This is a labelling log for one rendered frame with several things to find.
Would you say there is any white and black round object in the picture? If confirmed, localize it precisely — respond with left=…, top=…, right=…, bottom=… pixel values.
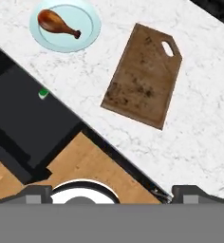
left=49, top=178, right=121, bottom=205

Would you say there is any brown chicken drumstick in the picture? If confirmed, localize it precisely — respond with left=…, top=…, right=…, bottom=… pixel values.
left=37, top=9, right=83, bottom=40

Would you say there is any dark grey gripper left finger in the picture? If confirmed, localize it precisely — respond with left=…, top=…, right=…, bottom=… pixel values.
left=0, top=184, right=53, bottom=205

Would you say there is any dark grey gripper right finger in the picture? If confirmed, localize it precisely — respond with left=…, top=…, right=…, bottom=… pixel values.
left=171, top=184, right=224, bottom=205

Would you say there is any pale blue plate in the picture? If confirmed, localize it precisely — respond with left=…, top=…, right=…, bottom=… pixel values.
left=28, top=0, right=103, bottom=54

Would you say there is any brown wooden cutting board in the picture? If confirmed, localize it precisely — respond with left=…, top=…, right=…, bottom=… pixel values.
left=100, top=22, right=183, bottom=131

